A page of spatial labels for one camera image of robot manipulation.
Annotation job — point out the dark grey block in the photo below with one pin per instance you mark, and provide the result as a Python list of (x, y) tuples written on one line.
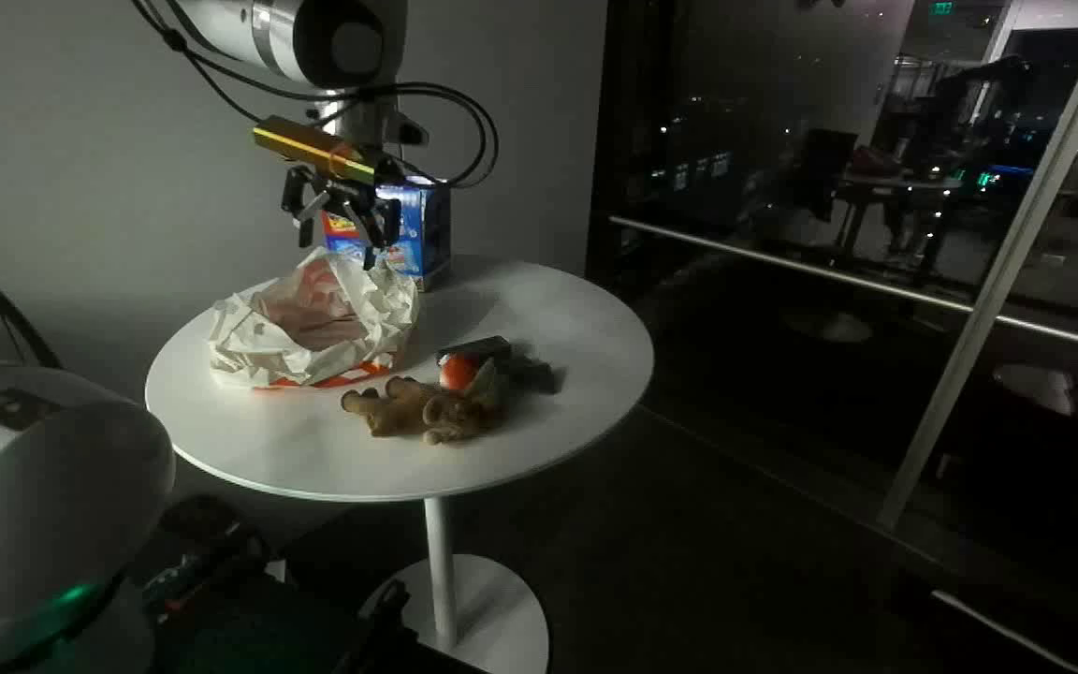
[(535, 374)]

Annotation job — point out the blue snack pack box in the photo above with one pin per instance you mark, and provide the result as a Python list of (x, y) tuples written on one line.
[(420, 232)]

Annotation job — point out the white plastic bag orange print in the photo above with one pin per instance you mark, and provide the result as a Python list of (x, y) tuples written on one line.
[(303, 324)]

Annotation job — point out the white window mullion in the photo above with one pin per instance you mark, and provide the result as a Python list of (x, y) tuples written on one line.
[(1000, 264)]

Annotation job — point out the red orange ball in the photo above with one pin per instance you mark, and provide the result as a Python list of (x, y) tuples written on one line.
[(460, 369)]

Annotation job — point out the white window rail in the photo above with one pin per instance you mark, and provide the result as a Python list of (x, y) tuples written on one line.
[(813, 264)]

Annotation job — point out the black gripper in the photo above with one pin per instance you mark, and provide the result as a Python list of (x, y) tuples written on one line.
[(354, 175)]

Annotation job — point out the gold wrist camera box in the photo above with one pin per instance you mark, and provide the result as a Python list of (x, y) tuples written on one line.
[(315, 149)]

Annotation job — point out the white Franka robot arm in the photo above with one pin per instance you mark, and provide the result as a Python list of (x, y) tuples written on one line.
[(38, 500)]

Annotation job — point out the white table pedestal base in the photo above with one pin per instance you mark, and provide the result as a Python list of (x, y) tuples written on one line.
[(460, 612)]

